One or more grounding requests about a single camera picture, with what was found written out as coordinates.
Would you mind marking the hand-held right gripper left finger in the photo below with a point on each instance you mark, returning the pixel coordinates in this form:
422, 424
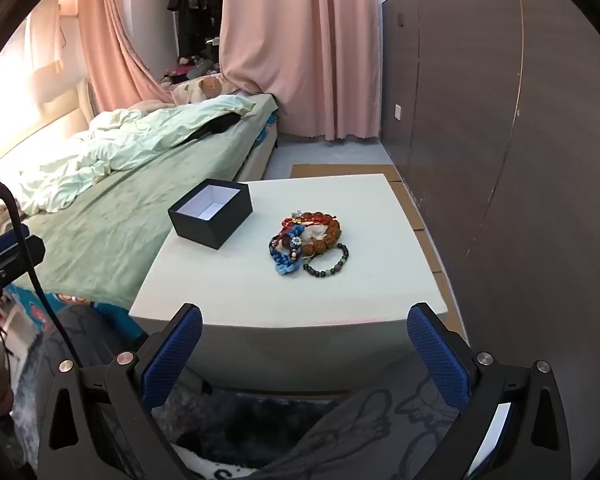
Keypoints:
175, 355

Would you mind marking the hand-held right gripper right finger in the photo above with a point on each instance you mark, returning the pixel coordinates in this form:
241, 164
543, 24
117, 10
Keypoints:
440, 355

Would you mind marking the black jewelry box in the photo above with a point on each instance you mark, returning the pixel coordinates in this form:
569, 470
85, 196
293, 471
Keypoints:
200, 232

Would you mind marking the blue cartoon printed sheet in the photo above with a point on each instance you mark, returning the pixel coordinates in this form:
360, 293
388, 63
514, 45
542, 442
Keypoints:
80, 305

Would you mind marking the bed with green sheet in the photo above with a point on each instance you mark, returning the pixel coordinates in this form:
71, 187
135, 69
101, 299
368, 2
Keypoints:
105, 230

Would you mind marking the person's grey printed pants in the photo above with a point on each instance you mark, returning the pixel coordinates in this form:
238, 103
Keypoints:
355, 425

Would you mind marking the beige headboard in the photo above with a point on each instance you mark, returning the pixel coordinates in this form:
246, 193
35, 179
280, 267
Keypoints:
55, 120

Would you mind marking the light green duvet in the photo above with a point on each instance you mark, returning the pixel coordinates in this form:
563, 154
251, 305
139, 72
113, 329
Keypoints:
130, 145

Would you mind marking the white table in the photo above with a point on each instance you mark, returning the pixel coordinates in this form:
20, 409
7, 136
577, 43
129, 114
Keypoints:
330, 170

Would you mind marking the white hanging cloth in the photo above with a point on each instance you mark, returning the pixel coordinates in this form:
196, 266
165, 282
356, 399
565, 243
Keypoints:
45, 40

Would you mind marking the dark wood wardrobe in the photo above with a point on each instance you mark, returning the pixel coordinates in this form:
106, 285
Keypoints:
480, 135

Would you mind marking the black garment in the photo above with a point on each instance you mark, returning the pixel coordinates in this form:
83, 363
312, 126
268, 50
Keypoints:
220, 122

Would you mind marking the pink curtain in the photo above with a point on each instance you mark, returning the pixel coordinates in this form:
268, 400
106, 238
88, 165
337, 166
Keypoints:
115, 35
305, 60

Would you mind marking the cartoon printed pillow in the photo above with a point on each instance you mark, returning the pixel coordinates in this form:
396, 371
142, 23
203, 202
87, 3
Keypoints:
205, 87

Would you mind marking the pile of soft toys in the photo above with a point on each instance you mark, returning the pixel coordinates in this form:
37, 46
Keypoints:
190, 67

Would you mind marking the white wall socket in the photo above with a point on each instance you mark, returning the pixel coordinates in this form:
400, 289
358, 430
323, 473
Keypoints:
398, 112

